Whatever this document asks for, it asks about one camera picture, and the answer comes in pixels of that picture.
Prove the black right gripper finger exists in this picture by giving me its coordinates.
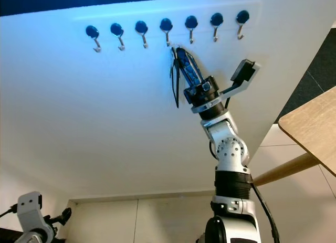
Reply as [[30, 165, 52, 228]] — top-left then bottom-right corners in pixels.
[[174, 46, 200, 88], [190, 54, 206, 83]]

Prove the black frame keychain with key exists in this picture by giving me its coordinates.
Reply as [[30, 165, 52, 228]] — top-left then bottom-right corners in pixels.
[[169, 46, 183, 108]]

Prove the blue magnetic metal hook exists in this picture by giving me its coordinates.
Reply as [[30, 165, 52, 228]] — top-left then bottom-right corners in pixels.
[[160, 18, 173, 47], [210, 13, 224, 43], [135, 20, 149, 49], [86, 25, 101, 53], [185, 15, 198, 45], [110, 23, 124, 51], [236, 10, 250, 40]]

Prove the white partition board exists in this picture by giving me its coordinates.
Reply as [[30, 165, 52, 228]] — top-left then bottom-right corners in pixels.
[[0, 0, 335, 202]]

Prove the dark textured floor mat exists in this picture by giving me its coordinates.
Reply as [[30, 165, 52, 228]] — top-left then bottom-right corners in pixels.
[[275, 28, 336, 125]]

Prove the wooden dining table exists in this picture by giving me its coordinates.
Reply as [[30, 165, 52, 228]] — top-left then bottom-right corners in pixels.
[[252, 86, 336, 187]]

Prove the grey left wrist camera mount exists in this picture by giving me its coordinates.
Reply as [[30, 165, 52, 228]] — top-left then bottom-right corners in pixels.
[[17, 191, 44, 234]]

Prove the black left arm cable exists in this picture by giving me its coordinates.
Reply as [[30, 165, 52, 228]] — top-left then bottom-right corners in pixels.
[[0, 204, 20, 216]]

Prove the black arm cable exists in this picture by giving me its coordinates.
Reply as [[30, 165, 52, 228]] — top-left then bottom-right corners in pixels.
[[209, 142, 283, 243], [0, 204, 20, 216]]

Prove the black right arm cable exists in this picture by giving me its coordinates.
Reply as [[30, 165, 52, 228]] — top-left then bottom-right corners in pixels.
[[209, 142, 283, 243]]

